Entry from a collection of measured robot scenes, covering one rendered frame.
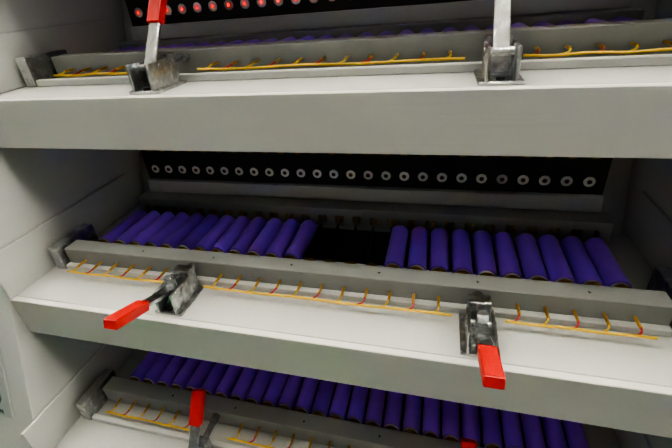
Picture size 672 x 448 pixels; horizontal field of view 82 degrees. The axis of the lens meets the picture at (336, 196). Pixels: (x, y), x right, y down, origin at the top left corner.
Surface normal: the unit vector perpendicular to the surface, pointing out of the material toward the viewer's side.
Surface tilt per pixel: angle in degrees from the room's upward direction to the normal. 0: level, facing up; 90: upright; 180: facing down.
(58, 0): 90
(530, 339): 17
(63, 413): 90
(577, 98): 107
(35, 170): 90
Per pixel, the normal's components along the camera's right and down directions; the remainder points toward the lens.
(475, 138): -0.24, 0.48
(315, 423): -0.08, -0.88
